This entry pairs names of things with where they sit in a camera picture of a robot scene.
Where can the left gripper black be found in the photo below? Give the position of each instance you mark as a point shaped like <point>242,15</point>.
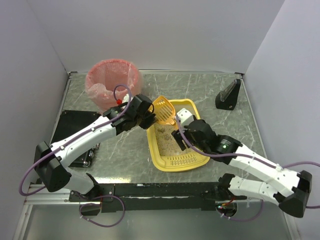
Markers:
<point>148,120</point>

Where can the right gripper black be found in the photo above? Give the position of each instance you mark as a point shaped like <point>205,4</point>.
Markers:
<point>182,136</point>

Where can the orange litter scoop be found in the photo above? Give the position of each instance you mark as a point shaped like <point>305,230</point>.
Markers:
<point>164,111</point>

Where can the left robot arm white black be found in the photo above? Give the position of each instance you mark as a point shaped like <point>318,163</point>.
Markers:
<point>54,171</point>

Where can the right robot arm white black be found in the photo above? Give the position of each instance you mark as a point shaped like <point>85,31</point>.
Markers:
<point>286,188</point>

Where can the litter clump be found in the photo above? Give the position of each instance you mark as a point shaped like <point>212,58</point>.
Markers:
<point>167,137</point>
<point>161,130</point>

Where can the yellow litter box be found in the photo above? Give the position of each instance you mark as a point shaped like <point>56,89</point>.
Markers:
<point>165,154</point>

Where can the pink lined waste basket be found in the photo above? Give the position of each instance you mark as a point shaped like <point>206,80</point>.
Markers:
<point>102,79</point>

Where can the black triangular scoop holder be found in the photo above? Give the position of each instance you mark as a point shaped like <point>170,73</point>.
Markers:
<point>227,98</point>

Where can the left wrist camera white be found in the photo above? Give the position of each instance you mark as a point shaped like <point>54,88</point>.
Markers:
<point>127,99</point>

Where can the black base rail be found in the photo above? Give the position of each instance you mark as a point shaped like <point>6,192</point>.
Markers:
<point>113,197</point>

